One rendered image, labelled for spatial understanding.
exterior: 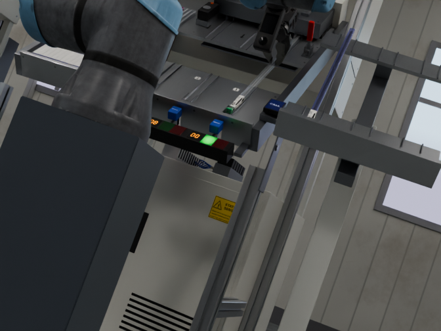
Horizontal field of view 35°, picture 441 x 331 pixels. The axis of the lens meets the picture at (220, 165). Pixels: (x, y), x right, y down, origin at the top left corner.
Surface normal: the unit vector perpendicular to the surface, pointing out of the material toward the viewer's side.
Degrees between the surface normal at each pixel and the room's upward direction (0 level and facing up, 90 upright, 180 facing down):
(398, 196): 90
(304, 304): 90
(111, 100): 73
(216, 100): 43
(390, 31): 90
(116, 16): 90
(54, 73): 134
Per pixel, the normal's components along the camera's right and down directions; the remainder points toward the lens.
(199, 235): -0.26, -0.19
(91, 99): 0.03, -0.40
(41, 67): -0.43, 0.51
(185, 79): 0.07, -0.81
